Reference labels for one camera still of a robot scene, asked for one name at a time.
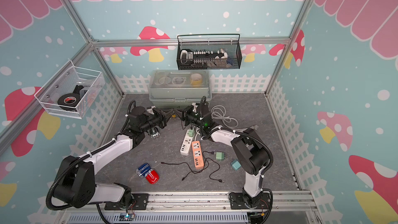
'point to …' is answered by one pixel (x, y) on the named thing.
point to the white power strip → (186, 145)
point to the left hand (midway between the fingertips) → (175, 111)
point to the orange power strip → (197, 153)
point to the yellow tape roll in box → (196, 79)
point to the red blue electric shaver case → (151, 174)
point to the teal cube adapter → (236, 165)
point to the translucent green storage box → (172, 89)
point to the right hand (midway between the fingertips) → (172, 108)
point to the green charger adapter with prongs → (219, 156)
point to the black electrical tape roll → (69, 99)
